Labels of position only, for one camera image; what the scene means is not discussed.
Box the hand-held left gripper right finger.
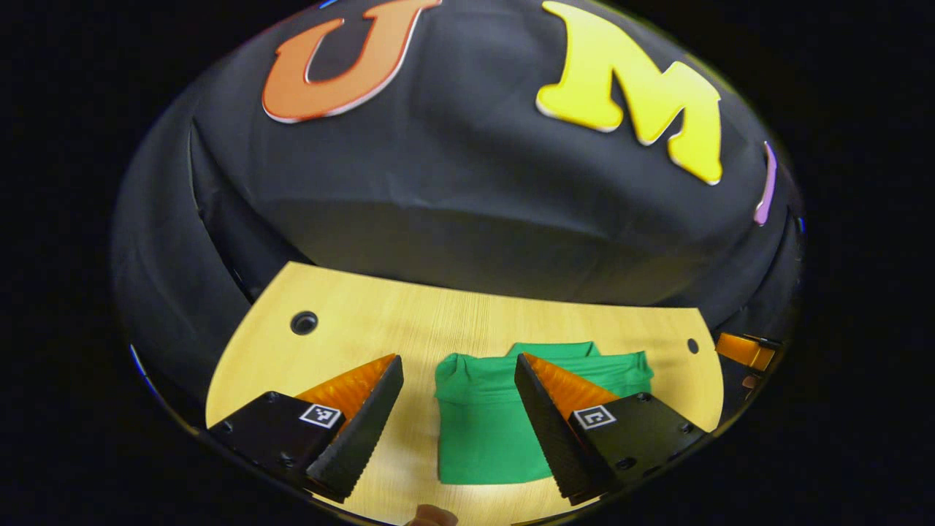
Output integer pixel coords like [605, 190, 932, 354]
[514, 353, 708, 506]

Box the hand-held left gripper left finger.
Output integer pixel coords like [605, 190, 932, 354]
[208, 354, 405, 503]

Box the green polo T-shirt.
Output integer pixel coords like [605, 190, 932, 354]
[434, 341, 655, 485]

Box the black backdrop cloth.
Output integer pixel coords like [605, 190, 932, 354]
[110, 0, 804, 424]

